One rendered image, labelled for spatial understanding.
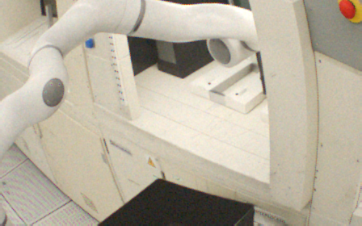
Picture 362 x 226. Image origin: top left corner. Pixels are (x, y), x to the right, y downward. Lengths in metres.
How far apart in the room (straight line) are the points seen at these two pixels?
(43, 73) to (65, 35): 0.11
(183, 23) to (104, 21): 0.17
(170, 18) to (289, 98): 0.28
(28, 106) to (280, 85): 0.50
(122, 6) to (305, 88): 0.39
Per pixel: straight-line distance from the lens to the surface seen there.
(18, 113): 1.09
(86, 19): 1.07
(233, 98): 1.63
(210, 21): 1.14
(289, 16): 0.97
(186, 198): 1.32
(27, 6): 3.04
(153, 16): 1.11
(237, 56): 1.21
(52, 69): 1.03
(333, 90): 1.05
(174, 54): 1.80
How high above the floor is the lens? 1.74
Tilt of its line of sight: 31 degrees down
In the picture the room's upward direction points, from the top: 11 degrees counter-clockwise
